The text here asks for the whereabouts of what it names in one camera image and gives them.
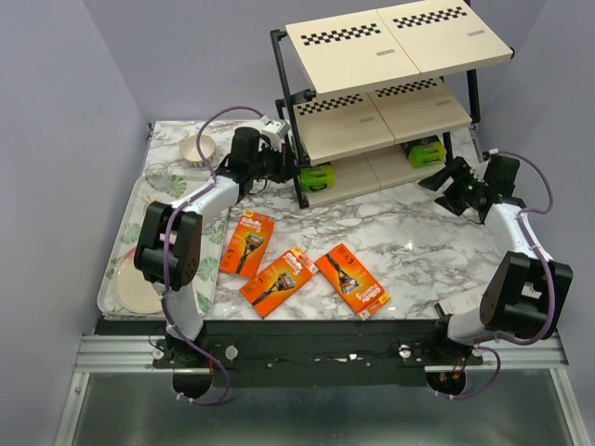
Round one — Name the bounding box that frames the pink white plate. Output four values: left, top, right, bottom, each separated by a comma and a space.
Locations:
113, 249, 162, 315

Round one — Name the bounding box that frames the clear drinking glass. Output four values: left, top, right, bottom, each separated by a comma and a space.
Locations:
145, 163, 171, 192

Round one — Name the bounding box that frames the white leaf-print tray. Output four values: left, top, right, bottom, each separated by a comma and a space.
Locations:
96, 174, 231, 321

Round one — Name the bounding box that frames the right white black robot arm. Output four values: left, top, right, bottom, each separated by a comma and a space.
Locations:
419, 150, 574, 364

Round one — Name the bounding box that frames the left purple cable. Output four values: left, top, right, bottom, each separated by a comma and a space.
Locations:
160, 105, 266, 407

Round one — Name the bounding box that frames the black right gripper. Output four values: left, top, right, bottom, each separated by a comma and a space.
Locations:
419, 156, 487, 217

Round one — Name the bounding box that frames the beige black three-tier shelf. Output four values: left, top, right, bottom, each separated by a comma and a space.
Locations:
270, 1, 514, 208

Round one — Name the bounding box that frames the black green razor box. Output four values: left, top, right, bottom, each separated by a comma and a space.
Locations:
403, 136, 446, 168
299, 164, 335, 192

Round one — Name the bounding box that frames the orange Gillette Fusion5 box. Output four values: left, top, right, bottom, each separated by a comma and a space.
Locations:
218, 210, 274, 279

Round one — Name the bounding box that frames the purple cable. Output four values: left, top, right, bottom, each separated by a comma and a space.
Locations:
160, 105, 266, 407
434, 149, 557, 400

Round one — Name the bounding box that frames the aluminium black mounting rail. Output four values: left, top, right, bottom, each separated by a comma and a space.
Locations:
74, 318, 568, 397

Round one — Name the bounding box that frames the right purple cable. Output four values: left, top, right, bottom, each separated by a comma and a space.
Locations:
434, 149, 557, 400

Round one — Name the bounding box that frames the white bowl orange rim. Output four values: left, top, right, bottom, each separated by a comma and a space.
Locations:
179, 134, 218, 169

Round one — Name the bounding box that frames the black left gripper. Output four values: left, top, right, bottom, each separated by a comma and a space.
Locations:
249, 141, 301, 184

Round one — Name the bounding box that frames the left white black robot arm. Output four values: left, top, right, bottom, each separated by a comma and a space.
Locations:
134, 115, 295, 367

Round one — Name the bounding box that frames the white paper card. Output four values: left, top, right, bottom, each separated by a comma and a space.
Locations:
434, 285, 486, 317

